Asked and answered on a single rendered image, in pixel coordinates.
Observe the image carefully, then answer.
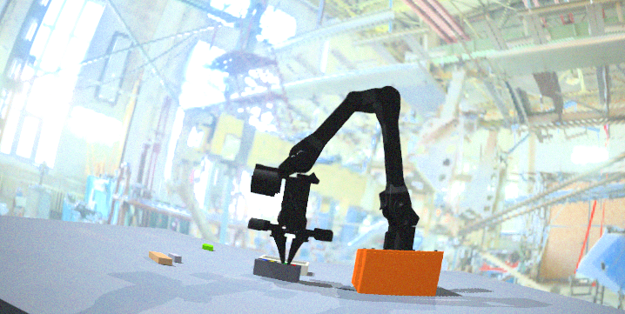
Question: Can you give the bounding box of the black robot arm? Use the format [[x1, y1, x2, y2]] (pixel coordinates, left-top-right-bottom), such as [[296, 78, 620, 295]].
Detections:
[[250, 86, 420, 251]]

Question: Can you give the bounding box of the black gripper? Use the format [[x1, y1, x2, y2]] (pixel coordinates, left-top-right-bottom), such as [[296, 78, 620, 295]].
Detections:
[[247, 198, 333, 265]]

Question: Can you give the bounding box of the white rectangular tray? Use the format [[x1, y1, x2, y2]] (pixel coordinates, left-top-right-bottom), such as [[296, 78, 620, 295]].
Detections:
[[261, 255, 309, 276]]

